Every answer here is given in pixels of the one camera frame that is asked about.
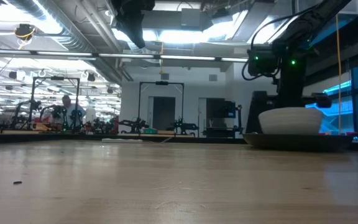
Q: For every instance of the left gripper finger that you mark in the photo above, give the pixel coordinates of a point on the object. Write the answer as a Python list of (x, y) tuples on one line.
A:
[(135, 29)]

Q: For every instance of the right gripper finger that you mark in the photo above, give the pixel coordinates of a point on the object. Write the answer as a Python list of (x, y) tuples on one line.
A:
[(258, 112)]

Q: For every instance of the white ceramic bowl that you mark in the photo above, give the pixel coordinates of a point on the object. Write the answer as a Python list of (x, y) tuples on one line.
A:
[(291, 121)]

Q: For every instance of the black background robot arm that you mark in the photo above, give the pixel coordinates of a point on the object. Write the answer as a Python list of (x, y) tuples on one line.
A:
[(185, 126), (135, 124), (26, 107)]

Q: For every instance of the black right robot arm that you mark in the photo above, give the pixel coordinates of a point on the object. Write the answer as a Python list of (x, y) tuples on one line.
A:
[(309, 21)]

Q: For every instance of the long ceiling light bar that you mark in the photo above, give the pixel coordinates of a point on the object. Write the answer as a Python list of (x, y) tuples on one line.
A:
[(126, 56)]

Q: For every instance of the black round plate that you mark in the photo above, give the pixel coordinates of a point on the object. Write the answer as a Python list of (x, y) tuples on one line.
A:
[(297, 143)]

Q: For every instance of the grey ceiling box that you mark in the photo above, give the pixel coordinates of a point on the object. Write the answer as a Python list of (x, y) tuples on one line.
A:
[(190, 18)]

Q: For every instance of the grey door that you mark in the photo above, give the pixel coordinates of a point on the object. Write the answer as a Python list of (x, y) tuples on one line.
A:
[(163, 113)]

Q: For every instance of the teal bin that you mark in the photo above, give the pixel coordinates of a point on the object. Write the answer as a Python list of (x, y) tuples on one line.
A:
[(150, 131)]

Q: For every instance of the person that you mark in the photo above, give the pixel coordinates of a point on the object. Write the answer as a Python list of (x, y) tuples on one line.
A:
[(71, 112)]

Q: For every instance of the small black crumb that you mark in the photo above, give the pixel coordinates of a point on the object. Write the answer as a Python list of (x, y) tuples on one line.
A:
[(17, 182)]

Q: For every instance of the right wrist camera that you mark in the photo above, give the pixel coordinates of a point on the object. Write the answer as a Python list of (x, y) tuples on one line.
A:
[(264, 62)]

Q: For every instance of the black gantry frame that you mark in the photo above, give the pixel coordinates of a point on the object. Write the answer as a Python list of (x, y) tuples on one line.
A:
[(162, 83), (56, 78)]

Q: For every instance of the silver ventilation duct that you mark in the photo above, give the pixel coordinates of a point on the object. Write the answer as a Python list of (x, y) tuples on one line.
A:
[(73, 40)]

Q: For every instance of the black window frame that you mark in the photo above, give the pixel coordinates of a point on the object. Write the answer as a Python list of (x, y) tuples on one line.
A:
[(354, 93)]

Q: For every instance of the black aluminium table frame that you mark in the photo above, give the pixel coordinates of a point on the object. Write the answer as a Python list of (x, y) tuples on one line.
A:
[(57, 137)]

